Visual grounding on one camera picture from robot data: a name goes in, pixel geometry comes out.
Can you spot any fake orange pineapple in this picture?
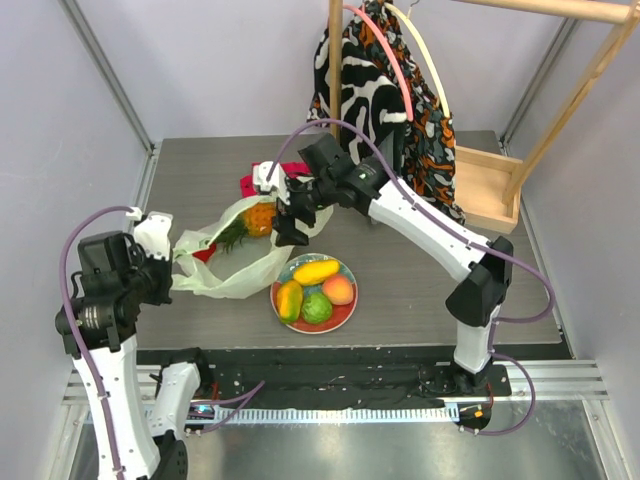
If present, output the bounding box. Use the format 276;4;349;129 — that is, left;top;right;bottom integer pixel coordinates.
209;201;276;252

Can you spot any fake yellow fruit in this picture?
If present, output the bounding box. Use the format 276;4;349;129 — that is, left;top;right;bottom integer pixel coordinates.
293;259;341;286

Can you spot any translucent plastic bag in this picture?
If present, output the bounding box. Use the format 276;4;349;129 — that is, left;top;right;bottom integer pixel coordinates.
169;195;334;300

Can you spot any fake red fruit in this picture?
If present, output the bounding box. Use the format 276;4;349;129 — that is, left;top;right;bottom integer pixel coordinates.
192;244;217;263

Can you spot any fake orange green mango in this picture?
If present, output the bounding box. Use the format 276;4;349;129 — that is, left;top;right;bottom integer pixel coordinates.
276;280;304;324

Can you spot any fake peach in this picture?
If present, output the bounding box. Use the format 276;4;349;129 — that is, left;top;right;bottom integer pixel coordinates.
322;274;354;306

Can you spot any fake green custard apple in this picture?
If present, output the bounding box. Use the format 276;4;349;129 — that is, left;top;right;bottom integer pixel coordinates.
301;292;333;325

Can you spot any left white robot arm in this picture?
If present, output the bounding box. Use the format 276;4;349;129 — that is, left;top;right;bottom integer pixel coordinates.
55;232;214;479

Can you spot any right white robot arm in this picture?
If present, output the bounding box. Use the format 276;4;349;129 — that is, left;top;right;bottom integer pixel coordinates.
253;134;513;395

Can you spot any red folded cloth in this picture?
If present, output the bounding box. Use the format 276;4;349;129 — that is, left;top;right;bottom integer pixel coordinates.
240;162;311;198

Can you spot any red and teal plate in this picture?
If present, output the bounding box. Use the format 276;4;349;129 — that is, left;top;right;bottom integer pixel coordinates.
269;253;359;335

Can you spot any black white patterned garment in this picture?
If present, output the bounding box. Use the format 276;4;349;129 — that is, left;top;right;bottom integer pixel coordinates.
307;23;408;174

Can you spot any orange grey patterned garment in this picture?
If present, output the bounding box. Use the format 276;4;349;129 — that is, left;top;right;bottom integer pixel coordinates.
348;1;465;224

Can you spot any wooden clothes rack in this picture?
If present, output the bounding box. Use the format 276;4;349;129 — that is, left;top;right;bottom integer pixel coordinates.
327;1;639;233

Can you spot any pink hanger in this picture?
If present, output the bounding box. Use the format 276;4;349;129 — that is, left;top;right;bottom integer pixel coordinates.
344;4;415;123

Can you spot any cream hanger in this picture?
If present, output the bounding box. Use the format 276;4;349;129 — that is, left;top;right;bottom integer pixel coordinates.
385;2;451;119

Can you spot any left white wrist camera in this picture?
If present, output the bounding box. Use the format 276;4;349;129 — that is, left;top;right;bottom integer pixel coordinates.
126;207;173;262

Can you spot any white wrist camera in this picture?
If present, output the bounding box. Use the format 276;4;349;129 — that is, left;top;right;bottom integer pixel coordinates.
252;161;289;204
126;207;173;262

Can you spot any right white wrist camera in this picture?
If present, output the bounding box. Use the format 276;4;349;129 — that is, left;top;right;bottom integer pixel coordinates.
252;161;289;204

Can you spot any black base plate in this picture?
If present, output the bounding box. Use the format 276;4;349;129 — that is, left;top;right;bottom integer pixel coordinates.
137;343;571;409

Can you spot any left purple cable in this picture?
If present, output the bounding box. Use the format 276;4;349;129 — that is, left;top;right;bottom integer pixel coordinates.
58;205;266;480

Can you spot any purple cable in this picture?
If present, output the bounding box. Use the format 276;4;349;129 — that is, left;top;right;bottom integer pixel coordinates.
267;118;557;437
58;205;266;480

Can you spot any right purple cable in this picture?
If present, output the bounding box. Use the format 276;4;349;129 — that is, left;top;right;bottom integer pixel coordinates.
267;118;557;437

